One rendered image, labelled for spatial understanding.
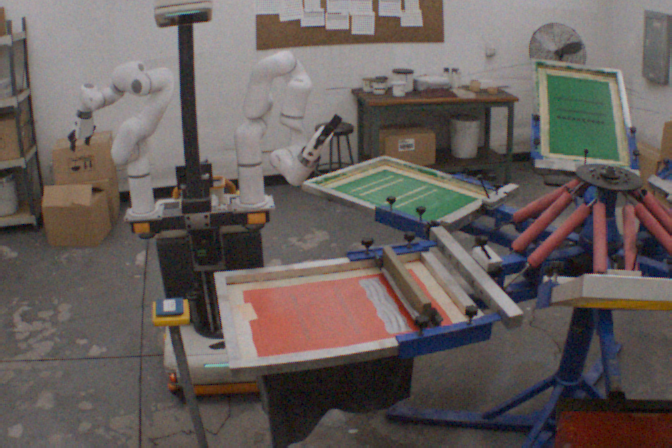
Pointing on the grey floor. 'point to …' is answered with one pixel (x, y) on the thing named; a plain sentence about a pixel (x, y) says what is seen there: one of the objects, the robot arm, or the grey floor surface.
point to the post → (183, 367)
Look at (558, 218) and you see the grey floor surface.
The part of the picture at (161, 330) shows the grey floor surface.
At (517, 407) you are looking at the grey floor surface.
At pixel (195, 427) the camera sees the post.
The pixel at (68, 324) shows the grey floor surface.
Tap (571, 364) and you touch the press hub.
